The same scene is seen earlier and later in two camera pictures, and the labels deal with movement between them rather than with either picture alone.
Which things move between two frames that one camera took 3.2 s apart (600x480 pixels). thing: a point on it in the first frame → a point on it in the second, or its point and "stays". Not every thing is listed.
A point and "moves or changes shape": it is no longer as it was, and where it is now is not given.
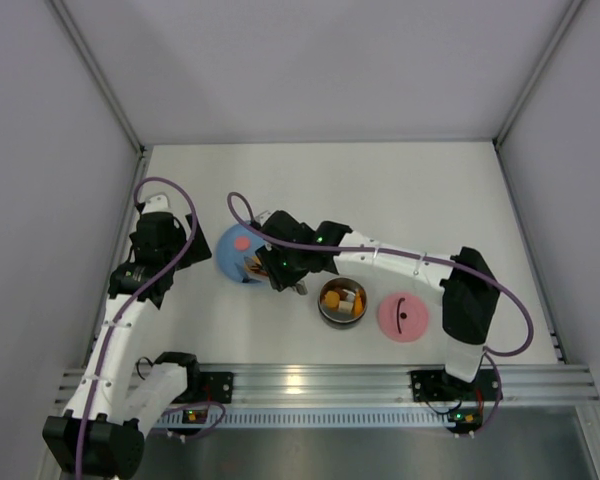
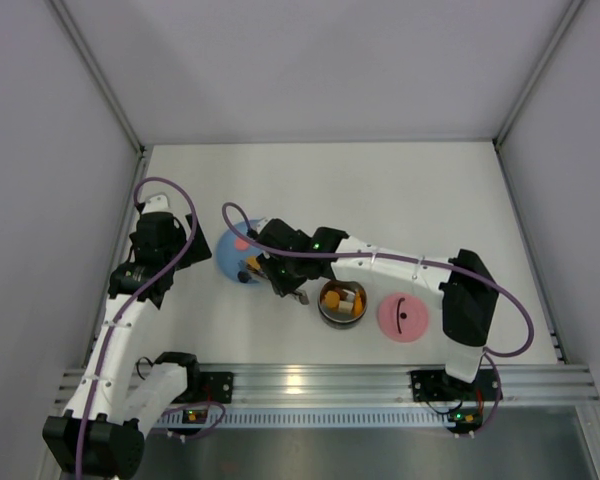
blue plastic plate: (234, 243) stays
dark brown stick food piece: (246, 279) moves or changes shape
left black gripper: (195, 242) stays
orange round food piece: (332, 299) stays
